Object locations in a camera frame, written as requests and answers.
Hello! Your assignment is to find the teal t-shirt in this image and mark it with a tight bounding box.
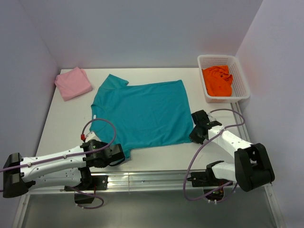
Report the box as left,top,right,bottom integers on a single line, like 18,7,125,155
90,75,193,158

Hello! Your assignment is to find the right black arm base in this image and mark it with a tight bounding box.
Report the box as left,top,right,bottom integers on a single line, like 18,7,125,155
187,170,216,187

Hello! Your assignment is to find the orange t-shirt in basket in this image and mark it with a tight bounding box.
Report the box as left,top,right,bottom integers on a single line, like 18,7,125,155
202,65,233,97

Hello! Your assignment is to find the folded pink t-shirt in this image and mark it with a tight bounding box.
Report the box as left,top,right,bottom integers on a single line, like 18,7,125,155
55,67,93,101

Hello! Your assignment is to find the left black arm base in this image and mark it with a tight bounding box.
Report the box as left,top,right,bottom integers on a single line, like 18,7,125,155
64,175,108,191

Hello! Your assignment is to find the white plastic basket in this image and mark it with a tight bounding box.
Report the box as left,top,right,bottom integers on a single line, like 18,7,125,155
197,55,250,103

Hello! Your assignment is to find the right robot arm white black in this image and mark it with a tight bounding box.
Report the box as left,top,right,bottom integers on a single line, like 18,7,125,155
187,110,275,192

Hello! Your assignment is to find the aluminium mounting rail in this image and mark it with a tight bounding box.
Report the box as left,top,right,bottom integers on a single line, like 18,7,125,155
22,168,271,195

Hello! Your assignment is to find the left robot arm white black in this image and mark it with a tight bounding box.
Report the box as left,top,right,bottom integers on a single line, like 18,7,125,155
0,140,125,198

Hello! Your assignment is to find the black box under rail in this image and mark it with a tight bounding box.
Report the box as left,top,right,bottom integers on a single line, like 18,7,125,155
74,193,94,205

